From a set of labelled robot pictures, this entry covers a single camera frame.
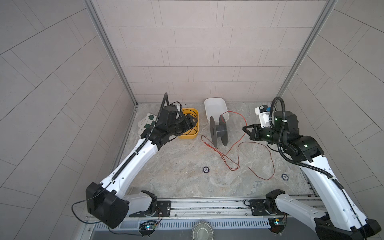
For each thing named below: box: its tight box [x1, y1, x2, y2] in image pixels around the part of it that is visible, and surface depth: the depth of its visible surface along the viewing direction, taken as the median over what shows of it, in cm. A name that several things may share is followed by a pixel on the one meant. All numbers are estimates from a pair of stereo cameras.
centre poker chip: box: [202, 166, 210, 174], surface depth 86 cm
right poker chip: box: [281, 173, 289, 181], surface depth 82 cm
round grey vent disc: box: [191, 220, 215, 240], surface depth 66 cm
